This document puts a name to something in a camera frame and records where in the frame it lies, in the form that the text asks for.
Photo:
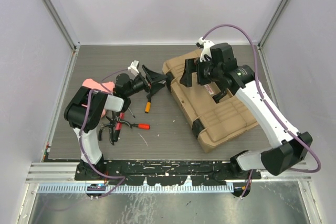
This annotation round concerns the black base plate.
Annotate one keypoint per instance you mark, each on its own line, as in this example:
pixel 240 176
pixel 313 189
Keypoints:
pixel 162 172

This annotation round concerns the pink folded cloth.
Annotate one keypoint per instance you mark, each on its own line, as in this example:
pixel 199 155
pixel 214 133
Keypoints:
pixel 106 87

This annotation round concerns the red handled screwdriver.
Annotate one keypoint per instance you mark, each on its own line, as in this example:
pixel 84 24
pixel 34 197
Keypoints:
pixel 131 125

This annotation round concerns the aluminium frame rail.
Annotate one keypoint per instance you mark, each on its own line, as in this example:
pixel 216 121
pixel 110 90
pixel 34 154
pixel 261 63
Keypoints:
pixel 51 172

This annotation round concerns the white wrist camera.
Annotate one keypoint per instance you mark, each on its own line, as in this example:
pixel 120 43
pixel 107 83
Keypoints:
pixel 205 46
pixel 133 68

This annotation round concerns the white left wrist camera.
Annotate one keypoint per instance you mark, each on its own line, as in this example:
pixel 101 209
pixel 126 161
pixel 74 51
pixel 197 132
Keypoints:
pixel 133 68

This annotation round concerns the black red pliers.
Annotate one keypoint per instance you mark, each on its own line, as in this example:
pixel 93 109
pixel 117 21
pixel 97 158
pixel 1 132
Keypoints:
pixel 115 126

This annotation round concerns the tan plastic tool case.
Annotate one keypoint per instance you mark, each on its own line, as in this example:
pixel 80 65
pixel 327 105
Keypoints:
pixel 212 124

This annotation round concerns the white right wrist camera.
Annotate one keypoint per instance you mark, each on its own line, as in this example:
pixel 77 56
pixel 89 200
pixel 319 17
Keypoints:
pixel 205 46

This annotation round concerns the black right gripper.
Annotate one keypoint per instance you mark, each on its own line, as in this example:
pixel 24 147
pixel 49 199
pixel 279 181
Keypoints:
pixel 191 65

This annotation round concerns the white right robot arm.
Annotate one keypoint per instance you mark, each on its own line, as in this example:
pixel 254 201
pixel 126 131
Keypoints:
pixel 217 63

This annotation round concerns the orange stubby screwdriver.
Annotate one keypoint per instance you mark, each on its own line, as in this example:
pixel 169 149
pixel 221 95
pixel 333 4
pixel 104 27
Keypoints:
pixel 148 104

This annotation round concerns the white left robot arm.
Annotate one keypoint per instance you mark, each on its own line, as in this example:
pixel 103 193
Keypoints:
pixel 86 108

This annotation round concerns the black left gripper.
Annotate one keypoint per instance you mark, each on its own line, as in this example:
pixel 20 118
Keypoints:
pixel 155 86

